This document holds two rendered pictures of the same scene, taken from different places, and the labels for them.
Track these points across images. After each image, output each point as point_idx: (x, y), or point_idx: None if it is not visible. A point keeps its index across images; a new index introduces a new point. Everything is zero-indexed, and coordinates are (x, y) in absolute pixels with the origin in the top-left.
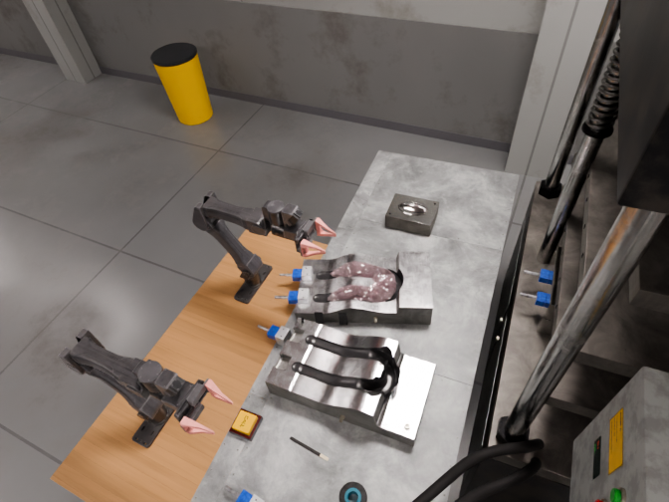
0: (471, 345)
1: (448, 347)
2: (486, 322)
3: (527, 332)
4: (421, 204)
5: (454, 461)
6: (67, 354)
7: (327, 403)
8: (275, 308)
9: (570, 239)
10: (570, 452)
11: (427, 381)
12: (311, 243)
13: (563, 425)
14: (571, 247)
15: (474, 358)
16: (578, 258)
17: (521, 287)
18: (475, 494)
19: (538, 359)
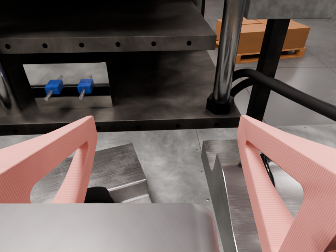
0: (149, 137)
1: (161, 153)
2: (114, 132)
3: (114, 111)
4: None
5: (274, 127)
6: None
7: None
8: None
9: (28, 36)
10: (208, 87)
11: (230, 142)
12: (298, 145)
13: (191, 90)
14: (40, 35)
15: (164, 133)
16: (56, 33)
17: (56, 120)
18: (300, 91)
19: (141, 104)
